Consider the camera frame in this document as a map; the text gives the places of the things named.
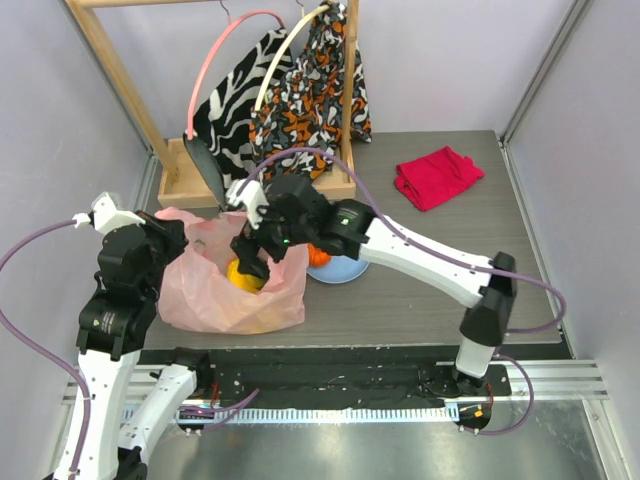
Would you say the pink peach plastic bag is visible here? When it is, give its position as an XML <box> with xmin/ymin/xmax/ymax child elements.
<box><xmin>155</xmin><ymin>207</ymin><xmax>308</xmax><ymax>335</ymax></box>

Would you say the yellow banana bunch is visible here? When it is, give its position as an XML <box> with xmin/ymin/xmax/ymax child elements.
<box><xmin>226</xmin><ymin>259</ymin><xmax>266</xmax><ymax>293</ymax></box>

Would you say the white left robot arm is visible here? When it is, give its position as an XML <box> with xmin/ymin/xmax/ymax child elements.
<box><xmin>50</xmin><ymin>211</ymin><xmax>213</xmax><ymax>479</ymax></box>

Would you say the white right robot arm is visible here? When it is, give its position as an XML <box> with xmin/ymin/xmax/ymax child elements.
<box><xmin>226</xmin><ymin>176</ymin><xmax>517</xmax><ymax>395</ymax></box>

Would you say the wooden clothes rack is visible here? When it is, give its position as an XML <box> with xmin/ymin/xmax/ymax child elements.
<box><xmin>64</xmin><ymin>1</ymin><xmax>359</xmax><ymax>209</ymax></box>

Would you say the light blue plate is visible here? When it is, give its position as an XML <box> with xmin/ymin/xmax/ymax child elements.
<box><xmin>307</xmin><ymin>256</ymin><xmax>369</xmax><ymax>285</ymax></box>

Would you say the orange camouflage cloth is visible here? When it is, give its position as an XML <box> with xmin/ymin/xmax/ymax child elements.
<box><xmin>249</xmin><ymin>1</ymin><xmax>372</xmax><ymax>181</ymax></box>

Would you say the zebra pattern cloth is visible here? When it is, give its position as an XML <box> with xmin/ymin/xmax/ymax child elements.
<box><xmin>183</xmin><ymin>28</ymin><xmax>288</xmax><ymax>208</ymax></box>

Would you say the pink clothes hanger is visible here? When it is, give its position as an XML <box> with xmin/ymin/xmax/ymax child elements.
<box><xmin>185</xmin><ymin>8</ymin><xmax>287</xmax><ymax>141</ymax></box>

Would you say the red folded cloth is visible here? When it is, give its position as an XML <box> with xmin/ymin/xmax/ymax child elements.
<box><xmin>394</xmin><ymin>146</ymin><xmax>485</xmax><ymax>212</ymax></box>

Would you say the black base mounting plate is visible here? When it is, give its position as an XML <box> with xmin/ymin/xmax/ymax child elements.
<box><xmin>134</xmin><ymin>344</ymin><xmax>574</xmax><ymax>409</ymax></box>

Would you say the cream clothes hanger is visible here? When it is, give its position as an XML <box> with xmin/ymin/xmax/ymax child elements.
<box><xmin>254</xmin><ymin>3</ymin><xmax>331</xmax><ymax>113</ymax></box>

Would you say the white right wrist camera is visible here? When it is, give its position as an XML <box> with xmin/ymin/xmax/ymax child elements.
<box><xmin>226</xmin><ymin>179</ymin><xmax>269</xmax><ymax>230</ymax></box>

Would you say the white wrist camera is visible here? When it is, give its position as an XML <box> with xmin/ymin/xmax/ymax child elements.
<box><xmin>72</xmin><ymin>191</ymin><xmax>146</xmax><ymax>235</ymax></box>
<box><xmin>226</xmin><ymin>179</ymin><xmax>269</xmax><ymax>230</ymax></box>

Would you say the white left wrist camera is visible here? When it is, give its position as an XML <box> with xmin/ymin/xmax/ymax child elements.
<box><xmin>72</xmin><ymin>191</ymin><xmax>146</xmax><ymax>235</ymax></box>

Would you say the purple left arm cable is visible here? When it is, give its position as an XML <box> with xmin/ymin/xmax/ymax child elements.
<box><xmin>0</xmin><ymin>219</ymin><xmax>94</xmax><ymax>480</ymax></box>

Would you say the aluminium frame rail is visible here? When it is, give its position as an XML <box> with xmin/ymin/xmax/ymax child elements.
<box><xmin>64</xmin><ymin>359</ymin><xmax>611</xmax><ymax>426</ymax></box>

